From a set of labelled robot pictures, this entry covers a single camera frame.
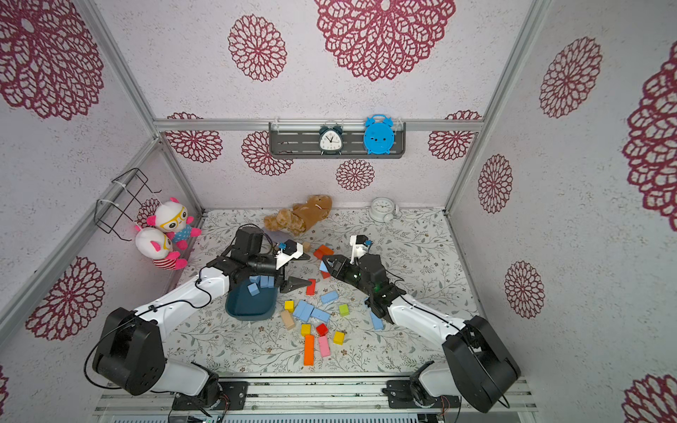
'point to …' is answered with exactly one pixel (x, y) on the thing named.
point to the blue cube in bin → (253, 289)
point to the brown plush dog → (302, 216)
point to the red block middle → (325, 274)
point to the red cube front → (322, 330)
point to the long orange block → (308, 350)
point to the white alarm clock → (383, 210)
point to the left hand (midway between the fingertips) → (307, 268)
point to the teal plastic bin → (241, 305)
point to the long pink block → (324, 346)
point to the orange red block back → (322, 251)
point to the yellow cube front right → (338, 337)
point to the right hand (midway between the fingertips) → (321, 257)
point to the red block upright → (310, 290)
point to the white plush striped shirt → (157, 245)
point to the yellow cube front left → (305, 330)
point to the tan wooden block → (287, 319)
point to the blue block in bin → (267, 281)
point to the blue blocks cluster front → (304, 311)
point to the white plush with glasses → (171, 217)
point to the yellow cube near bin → (290, 306)
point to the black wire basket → (117, 210)
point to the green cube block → (344, 310)
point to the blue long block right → (377, 322)
